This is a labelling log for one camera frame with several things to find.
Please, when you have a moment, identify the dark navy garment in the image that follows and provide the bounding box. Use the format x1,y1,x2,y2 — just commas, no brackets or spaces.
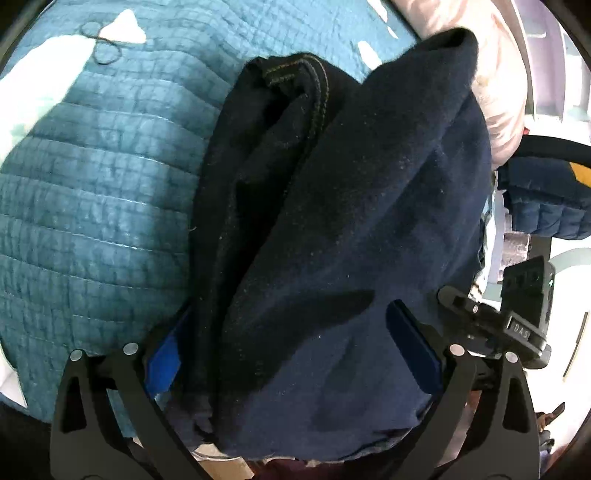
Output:
165,29,492,461

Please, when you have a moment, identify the navy and yellow puffer jacket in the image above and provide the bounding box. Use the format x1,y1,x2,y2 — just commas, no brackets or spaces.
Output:
498,157,590,240

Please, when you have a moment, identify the teal quilted bed mat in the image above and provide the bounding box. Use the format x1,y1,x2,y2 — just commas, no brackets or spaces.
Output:
1,1,417,423

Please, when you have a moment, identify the pink duvet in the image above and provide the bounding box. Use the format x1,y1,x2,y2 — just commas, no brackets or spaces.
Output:
394,0,528,170

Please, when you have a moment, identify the light green bed frame post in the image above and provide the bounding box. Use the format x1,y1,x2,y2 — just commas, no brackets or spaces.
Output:
549,248,591,274

